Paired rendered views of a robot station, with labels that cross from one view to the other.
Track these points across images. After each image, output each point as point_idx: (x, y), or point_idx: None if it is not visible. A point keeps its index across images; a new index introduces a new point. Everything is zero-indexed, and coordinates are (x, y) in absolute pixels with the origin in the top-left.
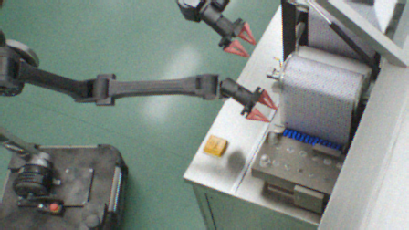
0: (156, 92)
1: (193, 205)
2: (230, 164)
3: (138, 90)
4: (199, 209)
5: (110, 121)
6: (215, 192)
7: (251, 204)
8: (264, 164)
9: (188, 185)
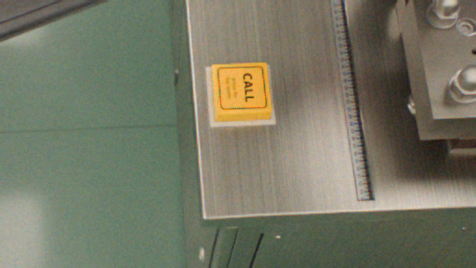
0: (97, 1)
1: (46, 244)
2: (309, 127)
3: (31, 17)
4: (66, 246)
5: None
6: (309, 221)
7: (423, 215)
8: (471, 96)
9: (6, 200)
